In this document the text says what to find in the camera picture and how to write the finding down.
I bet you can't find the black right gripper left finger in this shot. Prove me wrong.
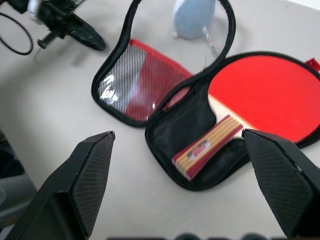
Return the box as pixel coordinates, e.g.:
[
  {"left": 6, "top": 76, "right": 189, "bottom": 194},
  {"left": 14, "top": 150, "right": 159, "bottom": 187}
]
[{"left": 4, "top": 130, "right": 116, "bottom": 240}]

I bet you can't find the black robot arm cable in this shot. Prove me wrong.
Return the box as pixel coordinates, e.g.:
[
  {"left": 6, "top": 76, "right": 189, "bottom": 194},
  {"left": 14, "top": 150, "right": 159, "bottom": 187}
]
[{"left": 0, "top": 11, "right": 34, "bottom": 56}]

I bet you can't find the red table tennis paddle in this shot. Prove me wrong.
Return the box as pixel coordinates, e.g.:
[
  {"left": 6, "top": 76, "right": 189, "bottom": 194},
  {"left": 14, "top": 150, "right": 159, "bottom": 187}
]
[{"left": 171, "top": 55, "right": 320, "bottom": 182}]

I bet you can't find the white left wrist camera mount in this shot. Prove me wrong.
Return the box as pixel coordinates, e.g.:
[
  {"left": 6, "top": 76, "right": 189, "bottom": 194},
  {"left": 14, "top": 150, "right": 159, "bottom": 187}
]
[{"left": 25, "top": 0, "right": 42, "bottom": 22}]

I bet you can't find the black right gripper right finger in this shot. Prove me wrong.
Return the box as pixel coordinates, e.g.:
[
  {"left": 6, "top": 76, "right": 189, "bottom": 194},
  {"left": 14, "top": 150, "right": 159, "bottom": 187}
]
[{"left": 241, "top": 129, "right": 320, "bottom": 240}]

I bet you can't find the red black zippered paddle case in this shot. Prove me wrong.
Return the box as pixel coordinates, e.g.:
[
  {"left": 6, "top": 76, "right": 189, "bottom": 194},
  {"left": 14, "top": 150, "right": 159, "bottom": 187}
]
[{"left": 90, "top": 0, "right": 320, "bottom": 192}]

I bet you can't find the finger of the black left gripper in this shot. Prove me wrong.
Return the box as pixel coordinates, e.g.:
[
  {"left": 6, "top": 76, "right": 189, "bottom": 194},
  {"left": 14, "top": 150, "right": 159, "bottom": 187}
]
[{"left": 71, "top": 13, "right": 108, "bottom": 52}]

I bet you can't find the light blue plush toy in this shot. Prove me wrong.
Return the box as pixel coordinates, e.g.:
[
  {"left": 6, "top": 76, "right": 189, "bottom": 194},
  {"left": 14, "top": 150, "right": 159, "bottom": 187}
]
[{"left": 171, "top": 0, "right": 219, "bottom": 57}]

